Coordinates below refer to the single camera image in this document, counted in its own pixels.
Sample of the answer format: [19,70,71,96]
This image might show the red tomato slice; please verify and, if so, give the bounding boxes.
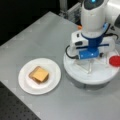
[109,56,120,67]

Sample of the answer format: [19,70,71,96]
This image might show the white divided round tray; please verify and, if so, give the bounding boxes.
[63,50,120,85]

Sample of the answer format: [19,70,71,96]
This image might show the toasted bread slice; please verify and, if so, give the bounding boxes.
[29,72,34,80]

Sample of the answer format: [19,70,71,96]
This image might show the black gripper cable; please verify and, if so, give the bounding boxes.
[65,44,76,60]

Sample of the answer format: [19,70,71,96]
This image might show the white paper plate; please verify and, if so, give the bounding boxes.
[18,58,61,95]

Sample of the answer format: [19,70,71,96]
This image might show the yellow cheese slice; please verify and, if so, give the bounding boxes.
[32,66,49,83]

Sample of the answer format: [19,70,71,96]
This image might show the brown round meat patty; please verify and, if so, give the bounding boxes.
[42,74,49,83]

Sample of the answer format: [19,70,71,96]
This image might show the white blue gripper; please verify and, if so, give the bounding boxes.
[69,25,115,60]

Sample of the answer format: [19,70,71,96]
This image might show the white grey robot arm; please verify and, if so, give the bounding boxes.
[69,0,120,60]

